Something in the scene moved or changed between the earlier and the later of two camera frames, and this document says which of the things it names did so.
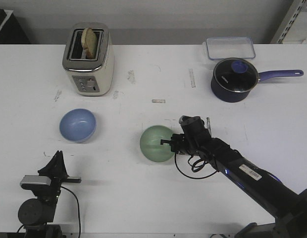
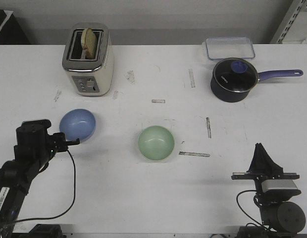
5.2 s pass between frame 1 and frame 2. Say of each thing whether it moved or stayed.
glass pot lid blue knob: stayed
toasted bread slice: stayed
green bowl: stayed
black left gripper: moved
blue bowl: stayed
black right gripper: moved
